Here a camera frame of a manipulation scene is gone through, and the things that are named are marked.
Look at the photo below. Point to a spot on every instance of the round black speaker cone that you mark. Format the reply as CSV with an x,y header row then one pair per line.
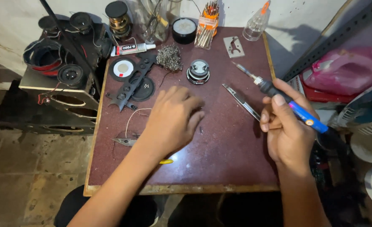
x,y
145,92

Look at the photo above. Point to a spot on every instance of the round speaker with white centre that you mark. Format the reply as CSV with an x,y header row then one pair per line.
x,y
122,68

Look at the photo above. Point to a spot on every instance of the silver utility knife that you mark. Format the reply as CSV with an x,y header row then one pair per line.
x,y
242,101

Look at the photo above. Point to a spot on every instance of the person's right hand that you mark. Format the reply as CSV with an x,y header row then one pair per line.
x,y
288,132

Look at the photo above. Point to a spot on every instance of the black speaker cabinet with parts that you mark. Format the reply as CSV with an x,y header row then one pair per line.
x,y
63,75

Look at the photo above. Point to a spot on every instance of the small silver speaker driver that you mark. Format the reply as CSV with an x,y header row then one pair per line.
x,y
198,71

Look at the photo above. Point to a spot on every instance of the grey metal shelf rail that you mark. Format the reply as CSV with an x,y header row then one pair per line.
x,y
334,39

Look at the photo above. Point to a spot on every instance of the black plastic speaker bracket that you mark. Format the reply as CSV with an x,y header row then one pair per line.
x,y
132,82

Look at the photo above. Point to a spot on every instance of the person's legs in black trousers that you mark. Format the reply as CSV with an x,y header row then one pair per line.
x,y
173,209

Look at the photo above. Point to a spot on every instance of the person's left fingers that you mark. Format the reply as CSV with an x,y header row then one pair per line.
x,y
189,107

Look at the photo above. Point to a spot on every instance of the grey metal stand plate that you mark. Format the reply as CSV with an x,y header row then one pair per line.
x,y
234,46

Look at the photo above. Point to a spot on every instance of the clear plastic bottle orange cap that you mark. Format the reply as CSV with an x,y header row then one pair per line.
x,y
256,23

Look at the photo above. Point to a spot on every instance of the red box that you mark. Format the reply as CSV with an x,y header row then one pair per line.
x,y
323,91

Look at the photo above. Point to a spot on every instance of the person's left hand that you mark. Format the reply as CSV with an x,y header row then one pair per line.
x,y
171,121

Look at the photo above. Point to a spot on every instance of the orange screwdriver bit set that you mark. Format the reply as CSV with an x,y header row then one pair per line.
x,y
207,26

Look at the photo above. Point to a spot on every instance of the round black tin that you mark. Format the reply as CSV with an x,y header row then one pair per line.
x,y
184,30

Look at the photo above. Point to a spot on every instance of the blue black soldering iron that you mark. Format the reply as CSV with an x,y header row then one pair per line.
x,y
294,108

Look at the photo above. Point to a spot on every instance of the steel wool cleaning ball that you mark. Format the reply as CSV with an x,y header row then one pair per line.
x,y
169,57

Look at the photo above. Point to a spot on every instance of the white electric fan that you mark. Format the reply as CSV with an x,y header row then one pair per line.
x,y
367,126

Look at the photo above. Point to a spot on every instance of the white glue tube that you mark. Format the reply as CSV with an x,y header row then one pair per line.
x,y
131,49

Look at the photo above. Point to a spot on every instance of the clear glass jar with tools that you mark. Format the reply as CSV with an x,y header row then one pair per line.
x,y
154,20

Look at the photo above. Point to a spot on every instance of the pink plastic bag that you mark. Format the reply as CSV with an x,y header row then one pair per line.
x,y
346,71

